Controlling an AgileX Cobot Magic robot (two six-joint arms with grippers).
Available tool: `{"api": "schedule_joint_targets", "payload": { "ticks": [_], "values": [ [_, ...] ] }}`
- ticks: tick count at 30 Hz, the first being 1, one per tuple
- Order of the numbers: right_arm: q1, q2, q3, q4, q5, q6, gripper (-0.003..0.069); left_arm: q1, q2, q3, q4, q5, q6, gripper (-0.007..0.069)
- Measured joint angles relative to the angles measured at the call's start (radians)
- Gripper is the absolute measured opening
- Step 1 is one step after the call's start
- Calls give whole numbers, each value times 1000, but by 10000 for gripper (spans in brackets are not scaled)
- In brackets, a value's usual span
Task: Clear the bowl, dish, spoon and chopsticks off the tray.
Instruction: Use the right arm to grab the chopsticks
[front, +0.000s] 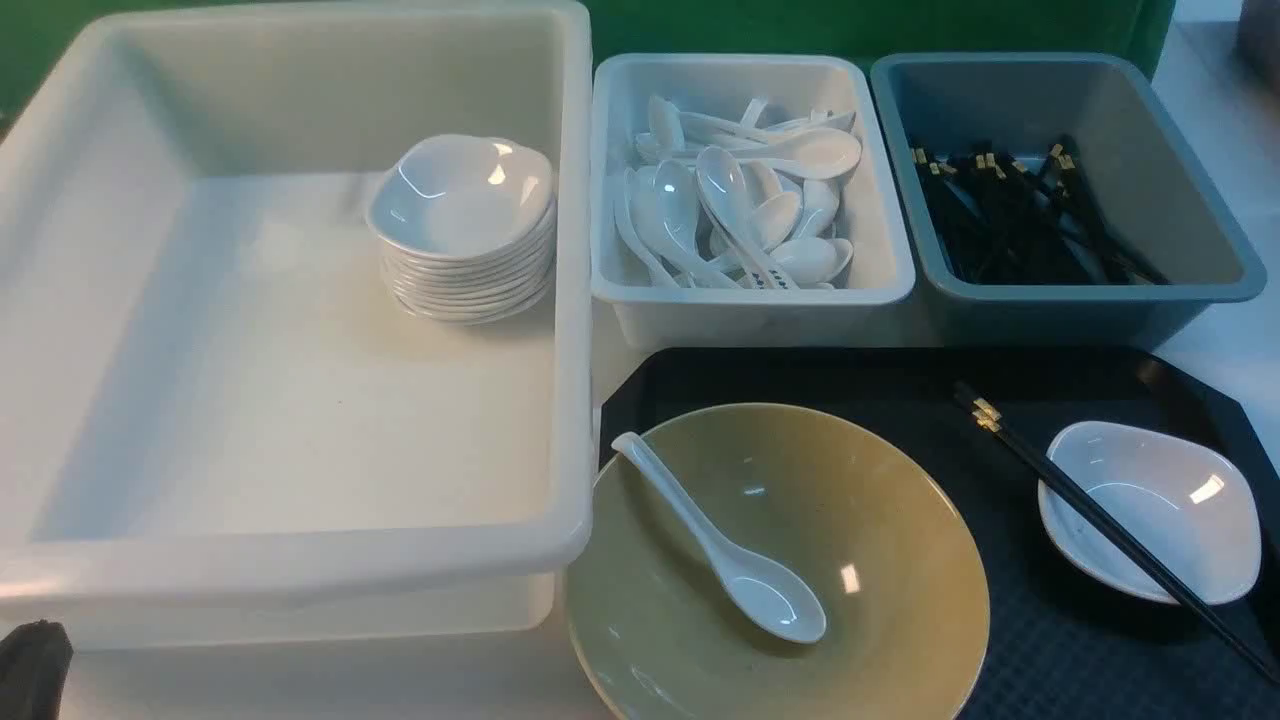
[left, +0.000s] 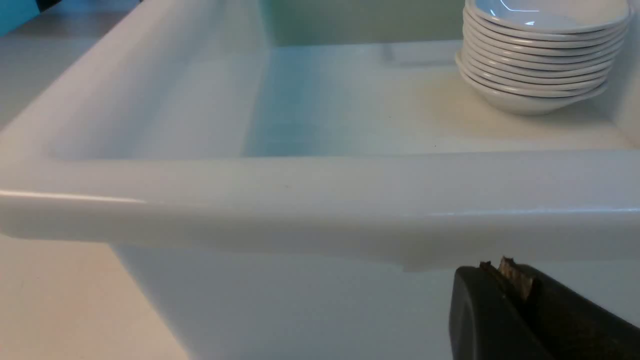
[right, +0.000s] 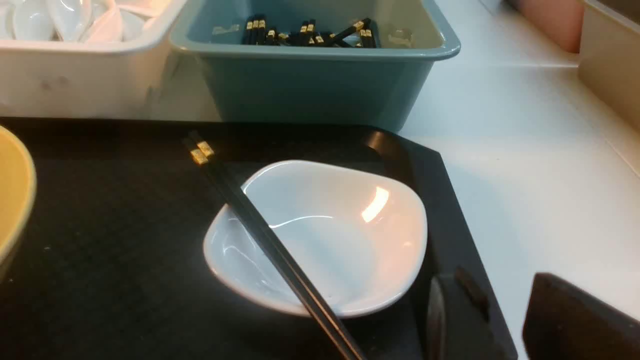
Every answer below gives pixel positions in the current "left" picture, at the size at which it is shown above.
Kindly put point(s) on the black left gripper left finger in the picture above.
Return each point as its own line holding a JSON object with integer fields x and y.
{"x": 483, "y": 322}

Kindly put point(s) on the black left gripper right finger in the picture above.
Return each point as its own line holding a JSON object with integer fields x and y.
{"x": 567, "y": 324}

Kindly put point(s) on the large white plastic bin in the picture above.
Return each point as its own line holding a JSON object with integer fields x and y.
{"x": 300, "y": 178}

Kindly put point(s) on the stack of white dishes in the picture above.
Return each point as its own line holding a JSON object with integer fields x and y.
{"x": 533, "y": 57}

